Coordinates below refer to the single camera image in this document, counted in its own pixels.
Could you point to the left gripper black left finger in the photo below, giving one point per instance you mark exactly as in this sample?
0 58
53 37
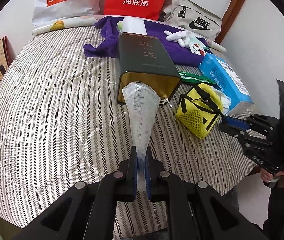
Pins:
87 211

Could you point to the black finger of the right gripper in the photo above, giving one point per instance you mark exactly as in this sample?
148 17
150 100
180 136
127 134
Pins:
235 130
234 122

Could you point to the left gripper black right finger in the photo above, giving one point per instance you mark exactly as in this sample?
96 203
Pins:
195 211

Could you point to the yellow mesh pouch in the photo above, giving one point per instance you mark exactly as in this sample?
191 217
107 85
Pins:
199 109

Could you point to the blue tissue box pack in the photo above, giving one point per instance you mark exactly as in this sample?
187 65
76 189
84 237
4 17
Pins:
230 84

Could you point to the green wet wipes pack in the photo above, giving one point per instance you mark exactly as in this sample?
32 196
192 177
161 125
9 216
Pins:
193 78

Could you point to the white mesh bag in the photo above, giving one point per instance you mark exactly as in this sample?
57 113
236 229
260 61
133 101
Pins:
142 103

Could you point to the dark green tin box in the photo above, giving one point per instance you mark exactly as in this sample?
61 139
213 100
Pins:
143 58

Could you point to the person's right hand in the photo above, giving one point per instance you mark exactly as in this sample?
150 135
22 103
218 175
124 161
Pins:
267 178

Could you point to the fruit print small pouch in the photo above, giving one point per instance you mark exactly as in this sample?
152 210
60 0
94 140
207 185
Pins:
197 47

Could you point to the striped quilted mattress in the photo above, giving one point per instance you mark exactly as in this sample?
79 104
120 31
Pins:
60 123

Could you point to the grey Nike pouch bag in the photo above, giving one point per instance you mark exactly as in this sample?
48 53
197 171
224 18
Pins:
190 16

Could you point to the purple towel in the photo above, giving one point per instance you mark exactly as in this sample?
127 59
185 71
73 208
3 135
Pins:
108 48

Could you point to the brown patterned box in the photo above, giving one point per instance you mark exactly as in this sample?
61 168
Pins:
4 57

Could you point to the rolled patterned mat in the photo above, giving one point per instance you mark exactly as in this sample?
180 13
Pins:
82 21

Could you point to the brown wooden door frame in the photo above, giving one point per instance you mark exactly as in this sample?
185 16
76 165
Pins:
228 18

